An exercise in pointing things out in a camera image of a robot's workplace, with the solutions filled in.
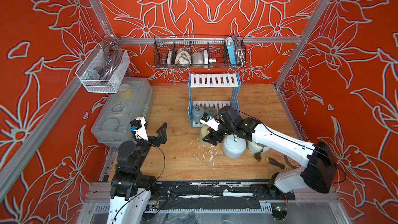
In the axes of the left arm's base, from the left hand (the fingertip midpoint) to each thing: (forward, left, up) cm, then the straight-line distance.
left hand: (156, 122), depth 67 cm
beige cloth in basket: (+44, -6, +5) cm, 44 cm away
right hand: (+2, -21, -11) cm, 24 cm away
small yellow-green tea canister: (+2, -22, -8) cm, 24 cm away
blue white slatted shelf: (+46, -27, -25) cm, 59 cm away
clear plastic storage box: (+19, +19, -8) cm, 28 cm away
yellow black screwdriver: (-4, -58, -26) cm, 64 cm away
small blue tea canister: (+19, -17, -18) cm, 31 cm away
